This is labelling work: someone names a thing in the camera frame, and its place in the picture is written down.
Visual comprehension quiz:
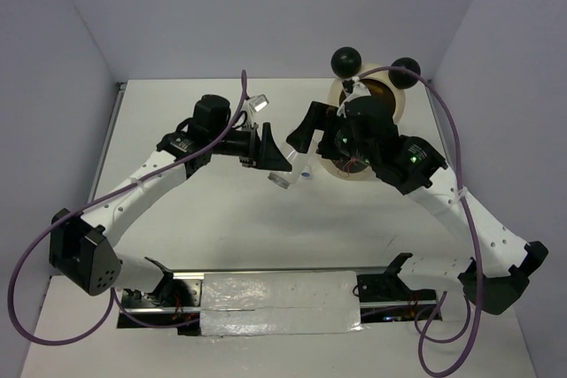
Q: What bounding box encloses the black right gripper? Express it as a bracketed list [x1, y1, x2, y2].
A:
[285, 99, 376, 166]

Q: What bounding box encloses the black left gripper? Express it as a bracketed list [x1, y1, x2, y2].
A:
[209, 122, 292, 173]

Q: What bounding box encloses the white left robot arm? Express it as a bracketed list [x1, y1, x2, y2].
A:
[49, 95, 291, 306]

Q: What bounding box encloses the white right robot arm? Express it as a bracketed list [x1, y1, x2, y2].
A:
[286, 96, 548, 315]

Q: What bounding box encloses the cream bin with black ears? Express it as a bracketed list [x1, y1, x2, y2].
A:
[318, 45, 422, 182]

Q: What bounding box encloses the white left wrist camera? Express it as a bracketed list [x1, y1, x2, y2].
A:
[242, 94, 269, 128]

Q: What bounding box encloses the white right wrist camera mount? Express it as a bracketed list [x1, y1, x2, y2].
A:
[337, 76, 371, 118]

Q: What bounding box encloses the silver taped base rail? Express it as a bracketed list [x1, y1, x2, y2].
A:
[118, 267, 439, 336]

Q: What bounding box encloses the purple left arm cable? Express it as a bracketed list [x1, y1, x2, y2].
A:
[8, 70, 249, 346]

